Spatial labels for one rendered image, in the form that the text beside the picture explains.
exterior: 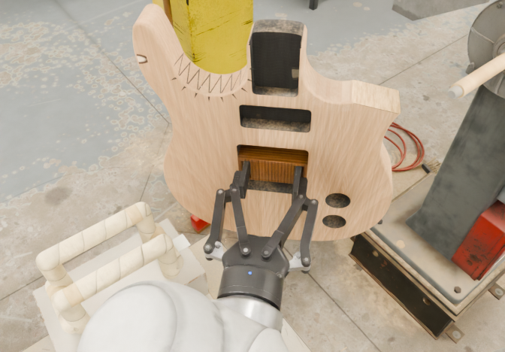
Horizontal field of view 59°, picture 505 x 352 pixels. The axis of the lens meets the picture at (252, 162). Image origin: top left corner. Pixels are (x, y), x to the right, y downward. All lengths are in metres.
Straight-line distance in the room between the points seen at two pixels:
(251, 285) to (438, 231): 1.42
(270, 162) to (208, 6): 1.02
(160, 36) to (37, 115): 2.51
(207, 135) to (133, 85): 2.44
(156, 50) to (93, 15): 3.32
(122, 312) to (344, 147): 0.39
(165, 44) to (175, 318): 0.35
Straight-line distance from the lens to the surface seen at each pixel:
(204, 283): 0.87
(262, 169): 0.64
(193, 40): 1.61
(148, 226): 0.82
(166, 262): 0.78
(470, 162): 1.60
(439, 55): 3.46
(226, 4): 1.63
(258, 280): 0.51
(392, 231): 1.92
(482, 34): 1.21
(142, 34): 0.54
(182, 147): 0.65
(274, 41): 0.52
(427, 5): 0.90
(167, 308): 0.29
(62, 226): 2.38
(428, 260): 1.89
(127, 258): 0.74
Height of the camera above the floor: 1.84
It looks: 49 degrees down
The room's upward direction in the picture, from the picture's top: straight up
